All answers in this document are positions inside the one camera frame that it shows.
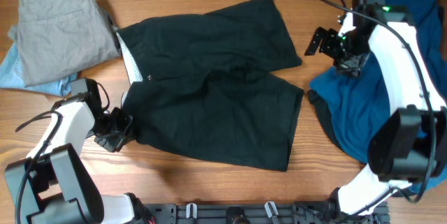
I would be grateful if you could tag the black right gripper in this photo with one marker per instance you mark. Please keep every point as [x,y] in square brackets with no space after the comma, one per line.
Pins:
[330,42]

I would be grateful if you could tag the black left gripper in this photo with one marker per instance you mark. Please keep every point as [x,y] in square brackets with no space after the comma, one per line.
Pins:
[114,130]

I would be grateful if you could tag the black shorts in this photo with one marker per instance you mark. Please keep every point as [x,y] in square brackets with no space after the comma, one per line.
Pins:
[208,88]

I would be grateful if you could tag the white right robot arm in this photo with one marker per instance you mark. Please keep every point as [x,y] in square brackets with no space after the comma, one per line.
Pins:
[408,149]

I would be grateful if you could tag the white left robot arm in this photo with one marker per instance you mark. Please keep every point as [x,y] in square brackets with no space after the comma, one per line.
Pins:
[51,185]

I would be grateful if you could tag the blue shirt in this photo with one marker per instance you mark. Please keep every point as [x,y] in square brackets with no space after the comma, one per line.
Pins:
[360,106]

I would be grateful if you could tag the black garment under shirt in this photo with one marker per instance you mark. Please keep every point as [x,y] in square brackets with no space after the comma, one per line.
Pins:
[324,116]

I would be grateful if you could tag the folded grey shorts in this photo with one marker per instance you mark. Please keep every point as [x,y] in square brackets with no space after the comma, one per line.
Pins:
[58,38]

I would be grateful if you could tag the folded light blue jeans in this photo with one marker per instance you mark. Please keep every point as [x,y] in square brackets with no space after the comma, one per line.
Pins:
[11,77]

